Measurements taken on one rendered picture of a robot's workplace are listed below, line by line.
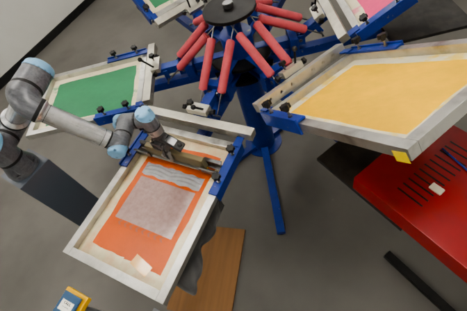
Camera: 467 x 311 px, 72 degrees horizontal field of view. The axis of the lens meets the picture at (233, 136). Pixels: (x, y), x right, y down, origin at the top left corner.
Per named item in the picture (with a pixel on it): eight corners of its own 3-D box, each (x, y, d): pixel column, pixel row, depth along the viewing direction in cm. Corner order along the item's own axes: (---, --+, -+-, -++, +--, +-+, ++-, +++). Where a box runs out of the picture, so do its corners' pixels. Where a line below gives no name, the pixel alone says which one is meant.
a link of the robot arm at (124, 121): (106, 130, 137) (129, 128, 135) (114, 110, 144) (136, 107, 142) (115, 140, 143) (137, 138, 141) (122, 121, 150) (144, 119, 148)
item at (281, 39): (278, 117, 174) (275, 103, 165) (163, 96, 207) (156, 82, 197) (318, 26, 213) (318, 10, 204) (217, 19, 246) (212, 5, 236)
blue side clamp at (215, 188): (220, 201, 151) (216, 195, 145) (211, 198, 153) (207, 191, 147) (244, 150, 165) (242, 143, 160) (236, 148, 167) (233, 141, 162)
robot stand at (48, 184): (121, 251, 250) (0, 176, 157) (135, 231, 258) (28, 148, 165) (137, 262, 242) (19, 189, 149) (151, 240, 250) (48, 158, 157)
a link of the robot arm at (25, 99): (-6, 97, 107) (130, 153, 131) (10, 75, 114) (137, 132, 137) (-10, 114, 115) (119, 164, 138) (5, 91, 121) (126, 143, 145)
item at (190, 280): (197, 293, 168) (166, 273, 135) (191, 291, 170) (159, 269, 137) (232, 215, 190) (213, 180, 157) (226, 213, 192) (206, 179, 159)
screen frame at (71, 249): (166, 306, 127) (162, 304, 124) (67, 254, 151) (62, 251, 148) (242, 148, 165) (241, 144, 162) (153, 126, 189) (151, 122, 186)
